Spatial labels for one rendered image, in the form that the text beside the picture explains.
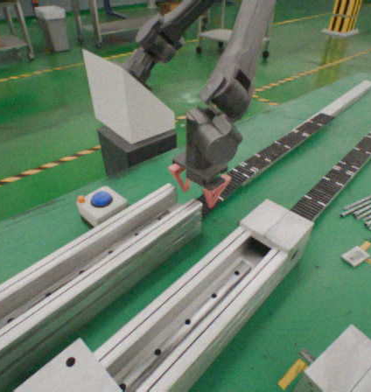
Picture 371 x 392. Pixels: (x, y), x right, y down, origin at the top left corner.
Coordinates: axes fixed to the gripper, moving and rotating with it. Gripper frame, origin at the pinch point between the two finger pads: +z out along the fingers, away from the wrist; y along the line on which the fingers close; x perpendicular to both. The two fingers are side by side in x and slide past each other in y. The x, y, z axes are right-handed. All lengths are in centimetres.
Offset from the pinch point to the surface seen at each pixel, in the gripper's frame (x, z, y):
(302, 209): 13.6, 1.3, 18.5
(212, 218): 0.6, 4.7, 3.9
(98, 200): -18.0, -2.6, -11.8
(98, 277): -29.1, -3.6, 5.2
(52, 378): -41.0, -7.8, 15.8
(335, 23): 601, 67, -207
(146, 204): -12.6, -3.8, -2.6
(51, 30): 181, 53, -451
